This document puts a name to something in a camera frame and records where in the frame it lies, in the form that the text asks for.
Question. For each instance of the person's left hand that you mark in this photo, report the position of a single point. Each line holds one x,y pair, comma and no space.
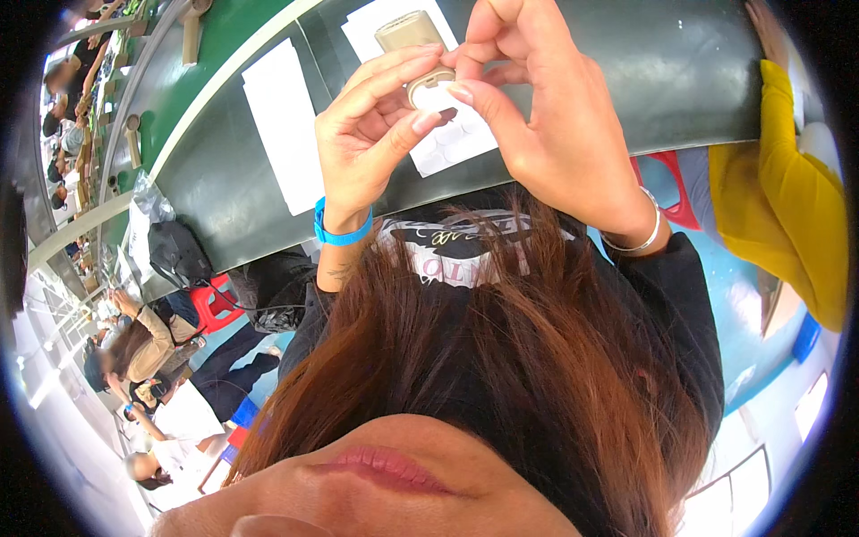
349,154

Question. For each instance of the white round sticker sheet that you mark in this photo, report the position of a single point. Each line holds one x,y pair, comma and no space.
456,144

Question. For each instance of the blue plastic stool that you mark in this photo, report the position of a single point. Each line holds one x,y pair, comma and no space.
245,413

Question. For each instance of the beige cylindrical device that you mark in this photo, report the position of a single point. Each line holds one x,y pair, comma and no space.
409,33
133,137
192,30

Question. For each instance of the green conveyor belt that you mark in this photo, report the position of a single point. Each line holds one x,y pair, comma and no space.
174,87

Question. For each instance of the clear plastic bag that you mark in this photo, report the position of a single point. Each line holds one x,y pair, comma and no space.
144,208

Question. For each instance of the blue wrist band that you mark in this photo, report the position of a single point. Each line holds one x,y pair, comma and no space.
339,236

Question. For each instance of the red plastic stool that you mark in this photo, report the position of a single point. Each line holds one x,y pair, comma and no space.
678,201
215,305

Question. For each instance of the black backpack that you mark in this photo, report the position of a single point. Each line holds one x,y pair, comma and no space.
176,252

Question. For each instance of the person's body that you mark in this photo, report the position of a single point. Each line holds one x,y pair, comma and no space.
510,376

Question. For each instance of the black bag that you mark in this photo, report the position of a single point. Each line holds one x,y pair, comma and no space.
278,292

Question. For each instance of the person's right hand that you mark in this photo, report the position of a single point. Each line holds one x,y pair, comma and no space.
564,127

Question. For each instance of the long white paper sheet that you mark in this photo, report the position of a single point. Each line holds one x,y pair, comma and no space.
282,127

